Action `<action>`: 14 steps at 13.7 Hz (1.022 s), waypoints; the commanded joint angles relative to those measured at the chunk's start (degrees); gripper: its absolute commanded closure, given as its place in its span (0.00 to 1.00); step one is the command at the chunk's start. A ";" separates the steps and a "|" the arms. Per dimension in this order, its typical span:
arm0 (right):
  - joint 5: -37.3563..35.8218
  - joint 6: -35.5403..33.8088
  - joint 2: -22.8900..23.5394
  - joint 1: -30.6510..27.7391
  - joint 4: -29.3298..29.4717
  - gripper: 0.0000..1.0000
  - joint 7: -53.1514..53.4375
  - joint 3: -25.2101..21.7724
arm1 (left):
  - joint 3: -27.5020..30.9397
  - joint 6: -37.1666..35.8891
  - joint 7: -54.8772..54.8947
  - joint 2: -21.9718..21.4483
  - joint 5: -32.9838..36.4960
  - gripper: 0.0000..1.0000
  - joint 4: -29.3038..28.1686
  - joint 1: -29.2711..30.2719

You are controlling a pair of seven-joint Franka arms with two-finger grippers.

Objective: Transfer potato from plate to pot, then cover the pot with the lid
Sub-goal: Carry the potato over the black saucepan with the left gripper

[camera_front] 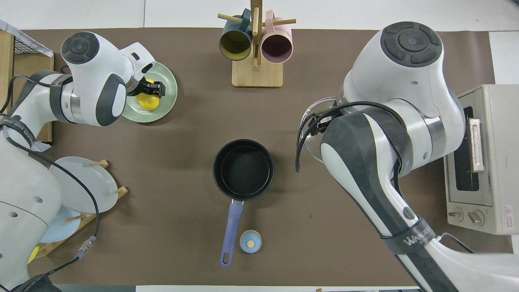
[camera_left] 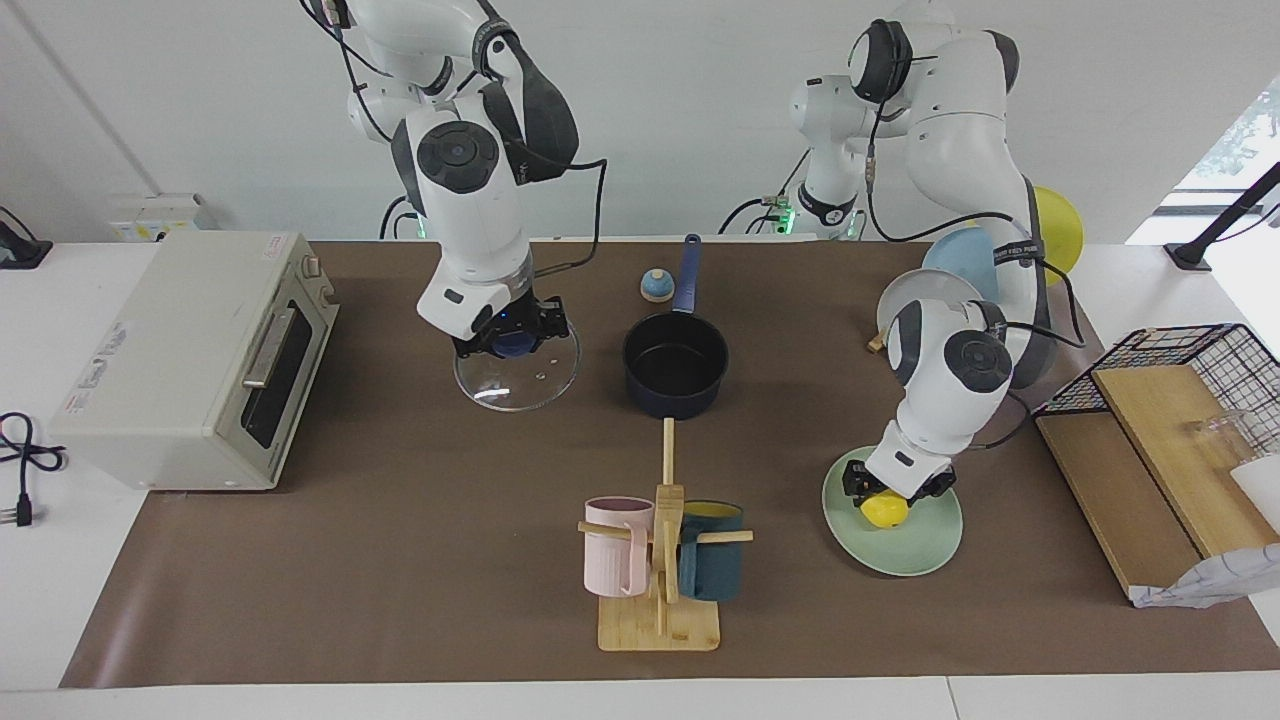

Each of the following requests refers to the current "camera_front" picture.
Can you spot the light blue plate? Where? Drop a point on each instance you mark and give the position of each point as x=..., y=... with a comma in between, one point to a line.
x=65, y=227

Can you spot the dark teal mug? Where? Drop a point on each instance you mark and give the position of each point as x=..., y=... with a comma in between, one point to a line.
x=235, y=42

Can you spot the wooden shelf box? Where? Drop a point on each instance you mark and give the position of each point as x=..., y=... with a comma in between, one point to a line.
x=32, y=65

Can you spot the glass lid purple knob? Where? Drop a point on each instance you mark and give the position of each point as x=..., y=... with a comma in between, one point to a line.
x=314, y=146

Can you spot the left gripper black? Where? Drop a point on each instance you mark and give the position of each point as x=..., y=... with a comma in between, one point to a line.
x=145, y=87

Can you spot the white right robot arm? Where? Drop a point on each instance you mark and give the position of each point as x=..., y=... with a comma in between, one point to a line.
x=389, y=101

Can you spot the wooden plate rack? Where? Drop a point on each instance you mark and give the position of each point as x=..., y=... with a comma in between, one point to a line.
x=117, y=191

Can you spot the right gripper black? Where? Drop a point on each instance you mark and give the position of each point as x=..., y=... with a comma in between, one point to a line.
x=324, y=119

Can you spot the pale green plate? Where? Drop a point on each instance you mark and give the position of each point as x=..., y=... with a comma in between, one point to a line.
x=168, y=87

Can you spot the grey plate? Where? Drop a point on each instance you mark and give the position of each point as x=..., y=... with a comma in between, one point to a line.
x=95, y=182

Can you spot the pink mug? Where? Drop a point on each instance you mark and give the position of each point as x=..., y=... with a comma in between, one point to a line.
x=277, y=48

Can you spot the yellow plate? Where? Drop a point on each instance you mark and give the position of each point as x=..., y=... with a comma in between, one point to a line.
x=32, y=255

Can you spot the wooden mug tree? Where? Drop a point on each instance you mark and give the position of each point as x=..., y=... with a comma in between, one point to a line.
x=257, y=75

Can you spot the white marbled sheet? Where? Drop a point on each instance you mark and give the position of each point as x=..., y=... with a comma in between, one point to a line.
x=24, y=34
x=38, y=146

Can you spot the brown table mat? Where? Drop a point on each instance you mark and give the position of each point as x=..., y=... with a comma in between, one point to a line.
x=182, y=121

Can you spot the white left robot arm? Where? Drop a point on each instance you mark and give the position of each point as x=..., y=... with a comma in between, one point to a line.
x=93, y=85

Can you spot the toaster oven knob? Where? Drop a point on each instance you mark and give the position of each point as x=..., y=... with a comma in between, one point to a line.
x=456, y=213
x=476, y=217

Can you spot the beige toaster oven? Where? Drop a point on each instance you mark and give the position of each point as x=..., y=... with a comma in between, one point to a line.
x=494, y=162

